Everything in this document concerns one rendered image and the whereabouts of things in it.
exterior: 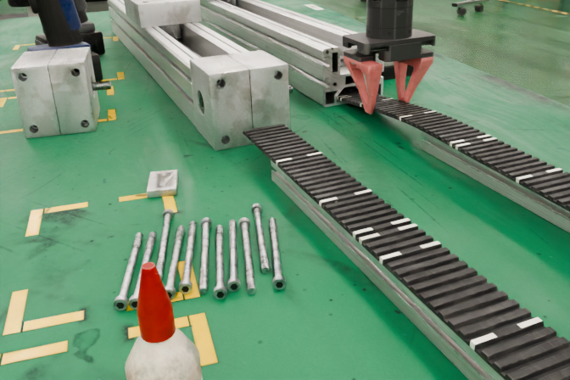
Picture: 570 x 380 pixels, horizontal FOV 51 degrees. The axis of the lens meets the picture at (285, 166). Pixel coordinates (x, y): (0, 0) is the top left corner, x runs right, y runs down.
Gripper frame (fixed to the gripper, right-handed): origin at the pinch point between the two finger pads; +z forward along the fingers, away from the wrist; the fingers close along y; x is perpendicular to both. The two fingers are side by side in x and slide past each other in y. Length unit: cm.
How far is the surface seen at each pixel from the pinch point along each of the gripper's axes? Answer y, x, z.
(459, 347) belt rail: 19.9, 41.2, 1.6
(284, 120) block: 14.4, -0.5, 0.0
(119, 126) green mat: 32.9, -15.5, 2.5
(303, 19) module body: -2.8, -32.7, -6.2
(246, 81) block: 19.1, -0.4, -5.7
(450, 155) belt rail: 1.5, 15.9, 1.2
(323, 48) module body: 4.4, -9.8, -6.1
